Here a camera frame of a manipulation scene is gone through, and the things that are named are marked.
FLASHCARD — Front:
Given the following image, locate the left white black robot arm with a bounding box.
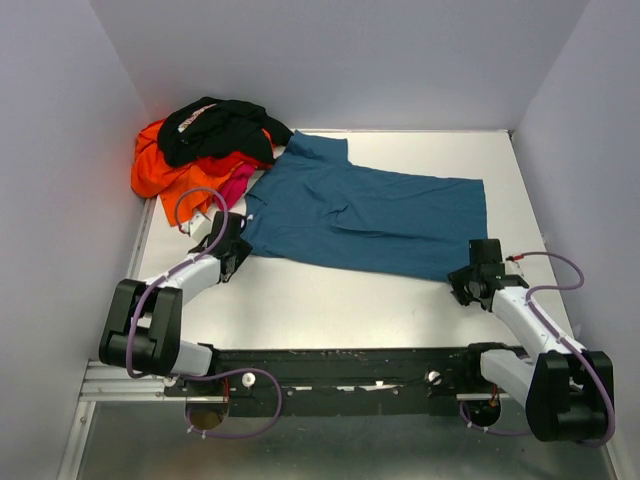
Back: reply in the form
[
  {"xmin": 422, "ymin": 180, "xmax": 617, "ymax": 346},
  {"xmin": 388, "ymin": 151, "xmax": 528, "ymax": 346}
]
[{"xmin": 99, "ymin": 212, "xmax": 252, "ymax": 395}]

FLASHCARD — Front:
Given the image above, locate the red t shirt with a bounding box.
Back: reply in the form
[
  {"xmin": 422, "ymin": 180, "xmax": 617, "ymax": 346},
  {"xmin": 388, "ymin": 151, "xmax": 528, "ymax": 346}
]
[{"xmin": 196, "ymin": 151, "xmax": 263, "ymax": 177}]

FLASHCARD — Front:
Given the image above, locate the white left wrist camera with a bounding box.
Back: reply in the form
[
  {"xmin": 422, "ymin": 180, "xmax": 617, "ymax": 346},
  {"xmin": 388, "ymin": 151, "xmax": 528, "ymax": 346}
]
[{"xmin": 181, "ymin": 212, "xmax": 212, "ymax": 243}]

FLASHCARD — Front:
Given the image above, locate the aluminium frame rail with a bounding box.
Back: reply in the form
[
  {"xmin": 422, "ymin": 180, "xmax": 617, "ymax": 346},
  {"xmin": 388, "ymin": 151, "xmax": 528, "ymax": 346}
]
[{"xmin": 80, "ymin": 362, "xmax": 508, "ymax": 404}]

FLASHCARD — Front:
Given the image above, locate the magenta pink t shirt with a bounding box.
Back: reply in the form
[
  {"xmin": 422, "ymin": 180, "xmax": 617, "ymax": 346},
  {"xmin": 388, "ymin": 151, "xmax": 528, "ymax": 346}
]
[{"xmin": 218, "ymin": 164, "xmax": 255, "ymax": 209}]

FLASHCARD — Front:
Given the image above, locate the black t shirt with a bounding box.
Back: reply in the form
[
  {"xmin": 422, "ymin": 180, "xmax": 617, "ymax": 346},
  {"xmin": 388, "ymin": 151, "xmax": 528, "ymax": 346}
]
[{"xmin": 157, "ymin": 97, "xmax": 293, "ymax": 167}]

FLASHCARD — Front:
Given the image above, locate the orange t shirt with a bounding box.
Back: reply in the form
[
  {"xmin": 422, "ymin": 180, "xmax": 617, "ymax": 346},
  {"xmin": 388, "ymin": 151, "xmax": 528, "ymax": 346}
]
[{"xmin": 131, "ymin": 121, "xmax": 272, "ymax": 226}]

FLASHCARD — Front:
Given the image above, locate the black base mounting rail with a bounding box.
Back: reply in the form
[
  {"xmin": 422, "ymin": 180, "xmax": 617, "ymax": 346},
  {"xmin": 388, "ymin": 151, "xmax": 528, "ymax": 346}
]
[{"xmin": 166, "ymin": 343, "xmax": 524, "ymax": 425}]

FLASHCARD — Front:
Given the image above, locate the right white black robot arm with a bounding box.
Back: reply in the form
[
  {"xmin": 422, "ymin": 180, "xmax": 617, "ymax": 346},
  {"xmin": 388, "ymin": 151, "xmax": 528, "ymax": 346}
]
[{"xmin": 448, "ymin": 239, "xmax": 616, "ymax": 448}]

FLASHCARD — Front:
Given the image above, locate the teal blue t shirt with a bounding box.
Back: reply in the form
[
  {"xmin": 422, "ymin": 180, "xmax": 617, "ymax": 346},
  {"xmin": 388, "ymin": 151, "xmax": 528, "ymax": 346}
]
[{"xmin": 243, "ymin": 132, "xmax": 488, "ymax": 281}]

